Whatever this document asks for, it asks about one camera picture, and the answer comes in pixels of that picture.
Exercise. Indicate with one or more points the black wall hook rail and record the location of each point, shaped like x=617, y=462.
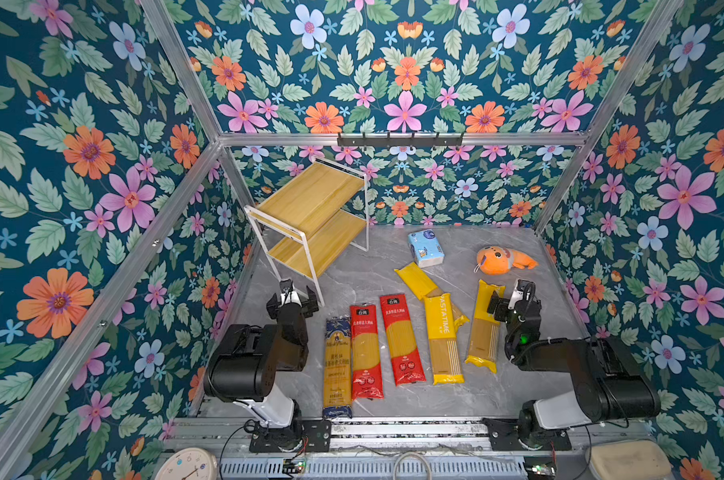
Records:
x=387, y=140

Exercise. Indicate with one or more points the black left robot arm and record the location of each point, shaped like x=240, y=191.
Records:
x=244, y=366

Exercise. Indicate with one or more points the blue gold spaghetti pack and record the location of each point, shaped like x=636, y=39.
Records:
x=337, y=386

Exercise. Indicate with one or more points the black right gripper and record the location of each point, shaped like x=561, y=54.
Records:
x=500, y=306

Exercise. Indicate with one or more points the yellow spaghetti pack right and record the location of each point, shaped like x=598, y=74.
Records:
x=485, y=329

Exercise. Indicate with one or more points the beige cushion pad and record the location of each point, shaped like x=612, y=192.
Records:
x=640, y=460

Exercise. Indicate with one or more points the white frame wooden shelf rack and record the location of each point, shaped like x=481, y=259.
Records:
x=306, y=225

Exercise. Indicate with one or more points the orange plush fish toy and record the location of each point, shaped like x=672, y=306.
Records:
x=496, y=260

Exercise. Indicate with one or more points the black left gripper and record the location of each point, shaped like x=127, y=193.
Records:
x=276, y=303

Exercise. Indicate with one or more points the light blue tissue pack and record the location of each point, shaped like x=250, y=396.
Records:
x=426, y=248

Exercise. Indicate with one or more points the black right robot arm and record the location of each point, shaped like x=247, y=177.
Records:
x=607, y=383

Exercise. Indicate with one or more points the white round clock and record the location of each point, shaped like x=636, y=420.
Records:
x=192, y=463

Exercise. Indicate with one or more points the yellow Pastatime spaghetti pack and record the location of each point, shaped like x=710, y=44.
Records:
x=443, y=347

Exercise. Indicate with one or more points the red spaghetti pack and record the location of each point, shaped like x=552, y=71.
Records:
x=367, y=381
x=403, y=349

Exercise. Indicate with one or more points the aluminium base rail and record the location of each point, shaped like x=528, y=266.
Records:
x=401, y=448

